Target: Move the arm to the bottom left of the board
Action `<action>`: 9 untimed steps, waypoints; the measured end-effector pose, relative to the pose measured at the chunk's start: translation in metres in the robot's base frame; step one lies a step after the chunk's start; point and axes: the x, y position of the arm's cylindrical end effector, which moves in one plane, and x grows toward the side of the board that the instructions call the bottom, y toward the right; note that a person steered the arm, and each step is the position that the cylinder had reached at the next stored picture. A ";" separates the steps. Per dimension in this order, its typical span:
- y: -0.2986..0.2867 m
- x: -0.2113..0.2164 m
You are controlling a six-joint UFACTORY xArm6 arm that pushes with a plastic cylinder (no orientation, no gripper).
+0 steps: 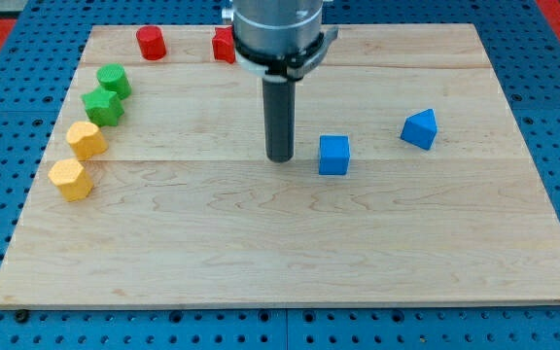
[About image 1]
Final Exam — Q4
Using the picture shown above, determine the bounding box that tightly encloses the yellow hexagon block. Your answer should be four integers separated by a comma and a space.
48, 158, 93, 201

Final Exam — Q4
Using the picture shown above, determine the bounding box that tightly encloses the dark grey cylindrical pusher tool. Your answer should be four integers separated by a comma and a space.
262, 80, 296, 163

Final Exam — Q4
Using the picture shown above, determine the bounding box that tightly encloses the red star block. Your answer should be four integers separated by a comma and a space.
212, 26, 236, 64

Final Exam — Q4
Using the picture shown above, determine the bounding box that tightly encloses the blue cube block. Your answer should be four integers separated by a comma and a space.
318, 135, 350, 176

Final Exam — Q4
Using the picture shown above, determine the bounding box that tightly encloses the green cylinder block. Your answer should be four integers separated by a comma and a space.
96, 63, 131, 99

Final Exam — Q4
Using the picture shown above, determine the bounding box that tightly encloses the green star block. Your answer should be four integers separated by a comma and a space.
82, 87, 124, 127

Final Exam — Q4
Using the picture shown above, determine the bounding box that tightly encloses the blue triangular prism block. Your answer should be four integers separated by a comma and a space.
401, 109, 438, 151

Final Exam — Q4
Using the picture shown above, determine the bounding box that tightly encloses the light wooden board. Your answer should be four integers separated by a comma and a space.
0, 24, 560, 310

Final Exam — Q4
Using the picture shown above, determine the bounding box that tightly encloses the yellow heart block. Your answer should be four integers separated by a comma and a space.
65, 122, 109, 160

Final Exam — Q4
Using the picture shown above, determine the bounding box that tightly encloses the red cylinder block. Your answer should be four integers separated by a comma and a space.
135, 25, 167, 60

